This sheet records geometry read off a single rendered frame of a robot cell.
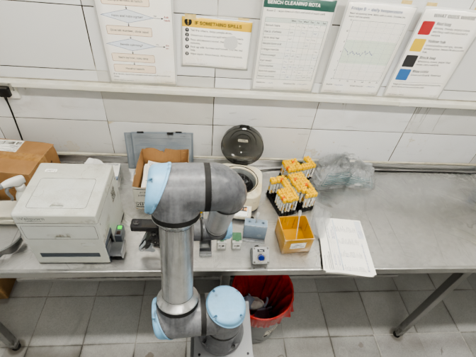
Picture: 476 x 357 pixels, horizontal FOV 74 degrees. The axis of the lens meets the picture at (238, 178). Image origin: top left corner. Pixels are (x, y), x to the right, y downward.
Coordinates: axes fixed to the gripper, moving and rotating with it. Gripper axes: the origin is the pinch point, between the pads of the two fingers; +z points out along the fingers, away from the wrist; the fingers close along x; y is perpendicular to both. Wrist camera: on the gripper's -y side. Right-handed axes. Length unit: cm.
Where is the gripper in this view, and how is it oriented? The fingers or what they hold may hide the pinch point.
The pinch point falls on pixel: (139, 248)
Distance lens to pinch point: 140.0
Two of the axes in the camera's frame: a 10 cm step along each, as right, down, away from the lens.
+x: -0.7, -6.8, 7.3
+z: -5.7, 6.2, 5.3
